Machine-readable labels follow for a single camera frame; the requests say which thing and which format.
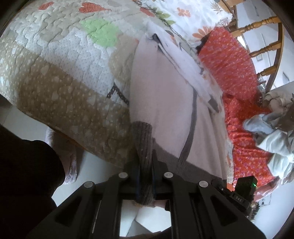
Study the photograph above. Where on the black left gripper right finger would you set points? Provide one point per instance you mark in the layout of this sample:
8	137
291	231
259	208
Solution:
198	210

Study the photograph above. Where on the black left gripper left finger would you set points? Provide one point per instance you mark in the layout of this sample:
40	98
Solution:
93	210

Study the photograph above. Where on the pale pink knit sweater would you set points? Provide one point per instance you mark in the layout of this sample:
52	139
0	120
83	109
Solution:
176	114

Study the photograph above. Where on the grey crumpled clothes pile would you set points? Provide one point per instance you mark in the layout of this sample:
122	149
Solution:
273	132

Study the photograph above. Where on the pink slipper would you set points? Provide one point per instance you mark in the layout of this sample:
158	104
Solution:
67	153

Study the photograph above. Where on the red floral blanket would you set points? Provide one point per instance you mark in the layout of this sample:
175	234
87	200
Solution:
232	68

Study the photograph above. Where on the heart patterned quilt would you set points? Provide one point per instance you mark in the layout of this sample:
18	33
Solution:
68	64

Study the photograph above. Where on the white floral pillow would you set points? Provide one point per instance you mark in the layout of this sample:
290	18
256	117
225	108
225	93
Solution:
191	20

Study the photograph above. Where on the wooden chair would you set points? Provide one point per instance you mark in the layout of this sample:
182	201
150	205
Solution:
261	33

